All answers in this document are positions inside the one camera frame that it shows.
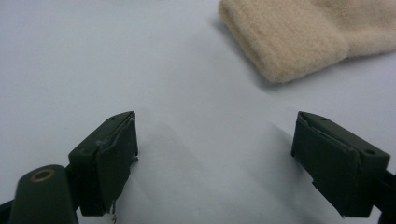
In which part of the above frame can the beige fleece sock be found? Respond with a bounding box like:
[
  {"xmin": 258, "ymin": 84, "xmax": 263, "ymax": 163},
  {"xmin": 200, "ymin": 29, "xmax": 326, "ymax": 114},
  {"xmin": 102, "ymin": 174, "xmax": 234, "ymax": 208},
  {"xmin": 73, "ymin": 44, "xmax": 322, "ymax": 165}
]
[{"xmin": 218, "ymin": 0, "xmax": 396, "ymax": 84}]

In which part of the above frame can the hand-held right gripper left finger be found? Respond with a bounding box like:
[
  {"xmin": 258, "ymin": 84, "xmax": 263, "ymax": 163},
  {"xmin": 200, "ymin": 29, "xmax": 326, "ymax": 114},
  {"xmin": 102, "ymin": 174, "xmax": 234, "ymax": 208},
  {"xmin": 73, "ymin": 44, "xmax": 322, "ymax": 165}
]
[{"xmin": 67, "ymin": 110, "xmax": 139, "ymax": 217}]

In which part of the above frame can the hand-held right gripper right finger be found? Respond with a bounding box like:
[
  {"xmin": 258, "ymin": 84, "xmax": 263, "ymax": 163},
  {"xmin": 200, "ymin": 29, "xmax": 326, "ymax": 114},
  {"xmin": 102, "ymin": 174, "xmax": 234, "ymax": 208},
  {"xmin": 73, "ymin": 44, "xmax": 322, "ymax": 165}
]
[{"xmin": 290, "ymin": 110, "xmax": 391, "ymax": 218}]

